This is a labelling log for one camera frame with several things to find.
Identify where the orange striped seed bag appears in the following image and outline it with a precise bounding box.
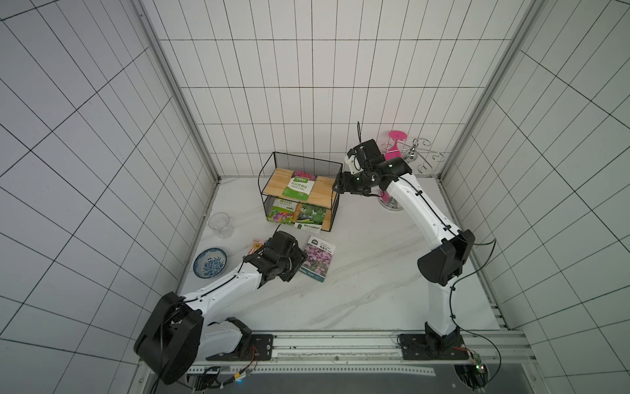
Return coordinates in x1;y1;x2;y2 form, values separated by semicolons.
248;239;266;255

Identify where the purple flower seed bag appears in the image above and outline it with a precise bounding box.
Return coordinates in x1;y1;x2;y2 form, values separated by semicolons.
300;236;336;282

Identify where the green white impatiens seed bag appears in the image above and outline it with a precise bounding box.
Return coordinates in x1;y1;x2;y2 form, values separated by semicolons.
282;177;315;201

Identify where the green pink flower seed bag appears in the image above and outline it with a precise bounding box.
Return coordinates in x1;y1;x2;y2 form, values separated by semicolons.
267;198;298;224

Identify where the green vegetable seed bag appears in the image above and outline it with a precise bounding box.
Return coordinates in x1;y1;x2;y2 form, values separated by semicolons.
294;204;326;234

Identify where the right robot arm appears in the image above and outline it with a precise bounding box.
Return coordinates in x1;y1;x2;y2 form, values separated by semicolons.
333;140;475;352

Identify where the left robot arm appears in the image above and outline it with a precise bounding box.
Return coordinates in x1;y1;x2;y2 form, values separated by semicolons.
134;231;308;385

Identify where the clear glass cup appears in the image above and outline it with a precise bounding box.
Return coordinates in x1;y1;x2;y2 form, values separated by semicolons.
207;212;234;239

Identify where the small electronics board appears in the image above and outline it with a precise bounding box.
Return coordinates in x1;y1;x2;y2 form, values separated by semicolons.
459;364;489;390

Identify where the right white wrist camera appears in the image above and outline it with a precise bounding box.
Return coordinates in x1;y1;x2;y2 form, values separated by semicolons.
345;151;361;174

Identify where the silver wire rack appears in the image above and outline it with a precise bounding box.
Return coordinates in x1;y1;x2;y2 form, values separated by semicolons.
400;138;446;177

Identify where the black wire mesh shelf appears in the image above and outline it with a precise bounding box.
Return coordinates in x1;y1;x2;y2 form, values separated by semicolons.
258;152;343;232

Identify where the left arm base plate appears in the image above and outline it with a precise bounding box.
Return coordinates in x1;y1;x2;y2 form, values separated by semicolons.
205;334;274;361

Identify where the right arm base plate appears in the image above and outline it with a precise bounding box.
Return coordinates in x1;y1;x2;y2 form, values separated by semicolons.
397;332;470;361

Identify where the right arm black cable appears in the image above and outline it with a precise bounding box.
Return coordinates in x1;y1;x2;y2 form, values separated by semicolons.
447;238;504;385

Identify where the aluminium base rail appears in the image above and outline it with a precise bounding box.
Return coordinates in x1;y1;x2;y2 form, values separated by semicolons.
183;330;549;393

